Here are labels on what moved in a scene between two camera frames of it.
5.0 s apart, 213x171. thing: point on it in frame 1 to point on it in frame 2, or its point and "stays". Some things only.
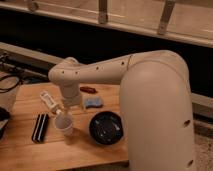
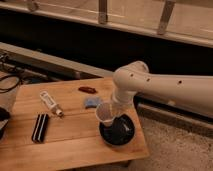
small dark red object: (88, 89) stays
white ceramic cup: (64, 122) to (104, 112)
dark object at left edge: (4, 119) stays
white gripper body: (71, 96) to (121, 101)
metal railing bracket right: (166, 13) stays
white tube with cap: (48, 99) stays
